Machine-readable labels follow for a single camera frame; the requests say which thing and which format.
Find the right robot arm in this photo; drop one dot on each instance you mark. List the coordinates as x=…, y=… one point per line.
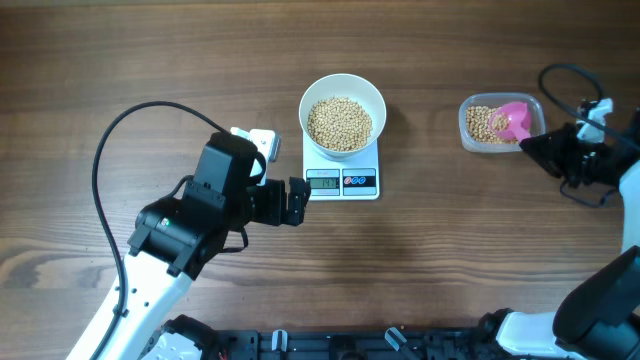
x=598, y=319

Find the pink plastic measuring scoop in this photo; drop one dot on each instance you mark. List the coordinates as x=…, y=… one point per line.
x=511, y=122

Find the white round bowl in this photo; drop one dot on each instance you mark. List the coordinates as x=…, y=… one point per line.
x=355, y=88

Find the pile of yellow soybeans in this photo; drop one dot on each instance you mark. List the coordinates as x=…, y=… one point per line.
x=341, y=124

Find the white digital kitchen scale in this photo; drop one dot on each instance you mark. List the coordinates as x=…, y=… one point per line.
x=352, y=178

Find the clear plastic container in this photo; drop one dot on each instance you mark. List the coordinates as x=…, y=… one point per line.
x=470, y=145

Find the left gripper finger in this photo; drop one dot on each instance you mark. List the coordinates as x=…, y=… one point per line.
x=299, y=192
x=295, y=215

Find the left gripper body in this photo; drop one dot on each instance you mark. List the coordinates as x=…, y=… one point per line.
x=266, y=202

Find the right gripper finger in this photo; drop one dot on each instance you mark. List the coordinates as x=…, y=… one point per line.
x=555, y=139
x=545, y=156

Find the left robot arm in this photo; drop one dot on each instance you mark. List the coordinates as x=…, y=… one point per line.
x=175, y=237

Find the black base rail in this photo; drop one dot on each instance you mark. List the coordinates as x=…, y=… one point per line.
x=445, y=344

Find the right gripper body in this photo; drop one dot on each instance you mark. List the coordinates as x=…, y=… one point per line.
x=588, y=160

